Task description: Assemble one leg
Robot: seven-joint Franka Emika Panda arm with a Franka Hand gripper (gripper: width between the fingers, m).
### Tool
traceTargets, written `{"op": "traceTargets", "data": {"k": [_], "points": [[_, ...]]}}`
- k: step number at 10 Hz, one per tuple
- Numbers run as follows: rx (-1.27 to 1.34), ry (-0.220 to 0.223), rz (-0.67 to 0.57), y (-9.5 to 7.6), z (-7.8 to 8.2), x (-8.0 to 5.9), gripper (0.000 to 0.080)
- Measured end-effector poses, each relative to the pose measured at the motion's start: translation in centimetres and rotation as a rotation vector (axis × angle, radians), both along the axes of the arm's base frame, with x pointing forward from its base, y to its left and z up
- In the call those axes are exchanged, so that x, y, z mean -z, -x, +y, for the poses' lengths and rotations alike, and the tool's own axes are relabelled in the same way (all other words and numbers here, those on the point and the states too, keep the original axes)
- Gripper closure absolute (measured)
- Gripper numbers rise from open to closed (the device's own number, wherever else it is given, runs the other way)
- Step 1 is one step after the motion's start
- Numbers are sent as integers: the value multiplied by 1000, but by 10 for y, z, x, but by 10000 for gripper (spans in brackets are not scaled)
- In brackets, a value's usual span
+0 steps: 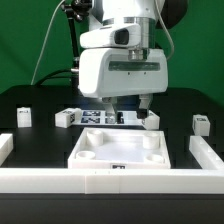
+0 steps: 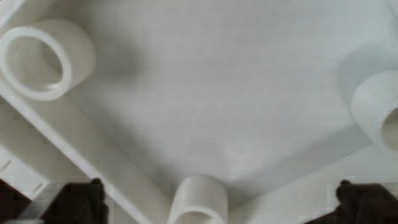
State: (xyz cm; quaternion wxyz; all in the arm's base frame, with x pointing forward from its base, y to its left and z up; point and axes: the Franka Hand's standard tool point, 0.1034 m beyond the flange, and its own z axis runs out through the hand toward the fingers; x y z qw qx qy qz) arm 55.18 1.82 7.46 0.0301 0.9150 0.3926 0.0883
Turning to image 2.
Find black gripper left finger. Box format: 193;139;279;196
40;179;108;224

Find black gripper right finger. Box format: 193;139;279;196
303;180;398;224

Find white square tabletop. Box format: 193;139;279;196
0;0;398;224

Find white U-shaped obstacle fence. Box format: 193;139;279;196
0;146;60;224

